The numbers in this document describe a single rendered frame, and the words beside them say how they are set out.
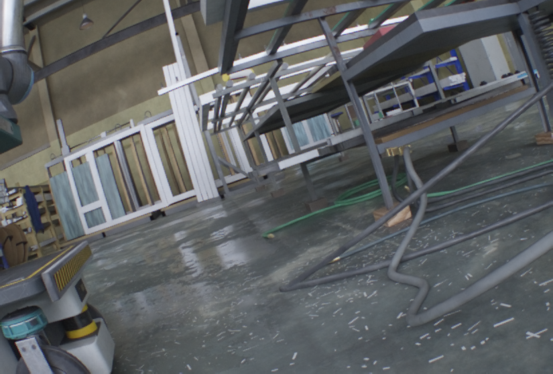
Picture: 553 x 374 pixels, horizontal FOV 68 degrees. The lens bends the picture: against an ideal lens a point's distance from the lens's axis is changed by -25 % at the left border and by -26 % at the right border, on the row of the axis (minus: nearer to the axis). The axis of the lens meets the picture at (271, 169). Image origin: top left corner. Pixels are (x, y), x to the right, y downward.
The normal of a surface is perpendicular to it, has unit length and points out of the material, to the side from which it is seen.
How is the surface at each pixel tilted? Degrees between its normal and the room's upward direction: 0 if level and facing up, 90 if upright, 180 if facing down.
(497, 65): 90
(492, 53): 90
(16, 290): 90
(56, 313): 90
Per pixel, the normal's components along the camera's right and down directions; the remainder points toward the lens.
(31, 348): 0.25, -0.05
